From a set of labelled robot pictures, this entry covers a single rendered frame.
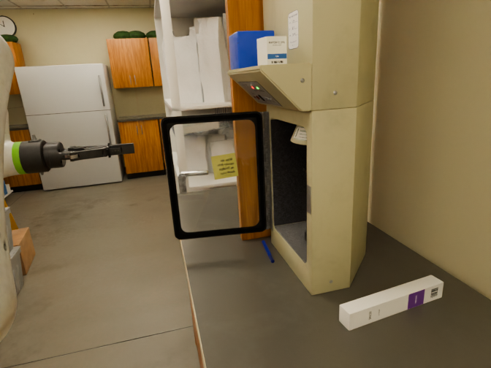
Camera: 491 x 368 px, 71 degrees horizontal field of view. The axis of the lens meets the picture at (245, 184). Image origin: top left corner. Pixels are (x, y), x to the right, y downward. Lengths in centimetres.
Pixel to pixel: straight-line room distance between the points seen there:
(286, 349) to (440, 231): 60
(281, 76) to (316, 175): 24
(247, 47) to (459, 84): 55
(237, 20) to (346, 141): 51
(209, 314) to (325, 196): 40
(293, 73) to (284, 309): 55
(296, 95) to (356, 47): 17
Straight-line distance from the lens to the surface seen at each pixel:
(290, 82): 75
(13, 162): 112
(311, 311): 90
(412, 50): 120
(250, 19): 113
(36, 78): 579
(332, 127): 80
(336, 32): 80
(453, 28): 110
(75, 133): 574
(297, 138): 91
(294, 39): 86
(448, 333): 91
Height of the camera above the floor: 149
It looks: 17 degrees down
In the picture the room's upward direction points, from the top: 3 degrees counter-clockwise
